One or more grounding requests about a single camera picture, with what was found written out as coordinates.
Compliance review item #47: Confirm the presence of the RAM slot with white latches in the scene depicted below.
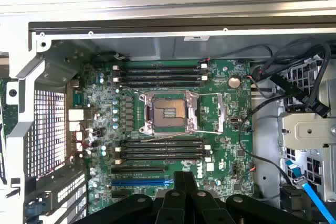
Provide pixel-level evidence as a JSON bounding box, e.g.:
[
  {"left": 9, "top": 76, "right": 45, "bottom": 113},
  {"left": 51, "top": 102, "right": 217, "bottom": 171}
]
[
  {"left": 112, "top": 75, "right": 210, "bottom": 82},
  {"left": 114, "top": 154, "right": 213, "bottom": 165},
  {"left": 112, "top": 63, "right": 211, "bottom": 72},
  {"left": 114, "top": 144, "right": 212, "bottom": 154}
]

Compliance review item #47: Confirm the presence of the RAM slot with black latches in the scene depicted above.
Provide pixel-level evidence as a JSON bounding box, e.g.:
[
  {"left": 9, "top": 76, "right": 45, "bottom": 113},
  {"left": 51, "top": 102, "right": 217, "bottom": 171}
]
[
  {"left": 120, "top": 150, "right": 214, "bottom": 156},
  {"left": 120, "top": 139, "right": 205, "bottom": 145},
  {"left": 118, "top": 70, "right": 209, "bottom": 77},
  {"left": 118, "top": 80, "right": 208, "bottom": 88}
]

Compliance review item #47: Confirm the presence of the blue expansion slot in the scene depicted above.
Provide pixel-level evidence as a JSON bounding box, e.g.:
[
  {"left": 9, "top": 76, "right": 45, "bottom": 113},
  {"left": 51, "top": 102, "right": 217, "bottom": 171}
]
[{"left": 111, "top": 178, "right": 174, "bottom": 187}]

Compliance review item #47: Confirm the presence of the long black expansion slot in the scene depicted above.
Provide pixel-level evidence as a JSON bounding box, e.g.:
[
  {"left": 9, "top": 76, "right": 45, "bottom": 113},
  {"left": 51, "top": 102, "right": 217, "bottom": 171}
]
[{"left": 111, "top": 165, "right": 169, "bottom": 174}]

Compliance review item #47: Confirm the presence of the thin metal locking lever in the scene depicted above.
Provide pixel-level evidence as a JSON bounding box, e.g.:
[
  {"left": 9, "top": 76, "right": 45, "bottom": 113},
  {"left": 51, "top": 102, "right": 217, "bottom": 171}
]
[{"left": 140, "top": 131, "right": 197, "bottom": 143}]

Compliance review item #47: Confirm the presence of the short black expansion slot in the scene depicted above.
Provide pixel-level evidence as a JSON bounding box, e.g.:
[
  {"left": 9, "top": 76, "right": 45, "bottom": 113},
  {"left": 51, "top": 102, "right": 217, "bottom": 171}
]
[{"left": 111, "top": 190, "right": 133, "bottom": 200}]

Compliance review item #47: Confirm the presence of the CPU socket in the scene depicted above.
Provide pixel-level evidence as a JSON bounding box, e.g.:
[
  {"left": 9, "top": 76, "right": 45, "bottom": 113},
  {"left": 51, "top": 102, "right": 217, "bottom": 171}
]
[{"left": 138, "top": 91, "right": 200, "bottom": 137}]

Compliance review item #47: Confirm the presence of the metal socket cover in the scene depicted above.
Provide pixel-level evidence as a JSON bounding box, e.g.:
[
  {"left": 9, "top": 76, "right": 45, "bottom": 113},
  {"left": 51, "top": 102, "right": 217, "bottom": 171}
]
[{"left": 196, "top": 92, "right": 227, "bottom": 135}]

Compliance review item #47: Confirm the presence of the green motherboard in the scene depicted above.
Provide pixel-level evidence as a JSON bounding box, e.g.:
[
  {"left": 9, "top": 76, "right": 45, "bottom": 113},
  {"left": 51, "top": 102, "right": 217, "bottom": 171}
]
[{"left": 67, "top": 58, "right": 255, "bottom": 214}]

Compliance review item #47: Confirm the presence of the round coin cell battery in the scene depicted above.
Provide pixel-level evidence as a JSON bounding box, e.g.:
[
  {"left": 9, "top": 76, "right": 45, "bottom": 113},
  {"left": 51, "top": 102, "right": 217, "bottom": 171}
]
[{"left": 227, "top": 75, "right": 241, "bottom": 89}]

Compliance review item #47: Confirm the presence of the grey metal disk bay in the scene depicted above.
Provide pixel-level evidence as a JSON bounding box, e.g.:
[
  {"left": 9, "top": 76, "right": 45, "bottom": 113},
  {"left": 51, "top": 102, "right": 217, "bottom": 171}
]
[{"left": 277, "top": 58, "right": 336, "bottom": 201}]

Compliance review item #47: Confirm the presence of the open grey PC case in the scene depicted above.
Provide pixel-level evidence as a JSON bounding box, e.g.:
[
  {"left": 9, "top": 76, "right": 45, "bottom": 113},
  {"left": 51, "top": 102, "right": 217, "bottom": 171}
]
[{"left": 0, "top": 15, "right": 336, "bottom": 224}]

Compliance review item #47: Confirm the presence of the black plastic duct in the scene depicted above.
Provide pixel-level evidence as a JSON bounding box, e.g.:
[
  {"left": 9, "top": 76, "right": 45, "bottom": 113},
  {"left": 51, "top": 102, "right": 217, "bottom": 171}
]
[{"left": 279, "top": 184, "right": 309, "bottom": 216}]

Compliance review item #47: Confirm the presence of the thin red wire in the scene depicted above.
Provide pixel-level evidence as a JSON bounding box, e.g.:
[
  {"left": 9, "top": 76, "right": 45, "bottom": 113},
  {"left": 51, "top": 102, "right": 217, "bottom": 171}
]
[{"left": 65, "top": 123, "right": 91, "bottom": 168}]

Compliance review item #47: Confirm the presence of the thin black wire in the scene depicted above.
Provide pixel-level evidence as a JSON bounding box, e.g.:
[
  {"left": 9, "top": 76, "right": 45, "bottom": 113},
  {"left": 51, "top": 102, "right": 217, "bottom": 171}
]
[
  {"left": 246, "top": 74, "right": 287, "bottom": 100},
  {"left": 206, "top": 44, "right": 275, "bottom": 63}
]

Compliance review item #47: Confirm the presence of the blue data wire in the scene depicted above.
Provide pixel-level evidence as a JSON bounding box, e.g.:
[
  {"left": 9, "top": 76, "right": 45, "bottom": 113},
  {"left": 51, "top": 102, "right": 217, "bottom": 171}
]
[{"left": 285, "top": 159, "right": 336, "bottom": 224}]

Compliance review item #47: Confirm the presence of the black flat power wire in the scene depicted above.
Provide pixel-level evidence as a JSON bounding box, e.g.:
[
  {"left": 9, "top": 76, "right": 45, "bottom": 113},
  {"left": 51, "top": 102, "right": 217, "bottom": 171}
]
[{"left": 262, "top": 37, "right": 333, "bottom": 119}]

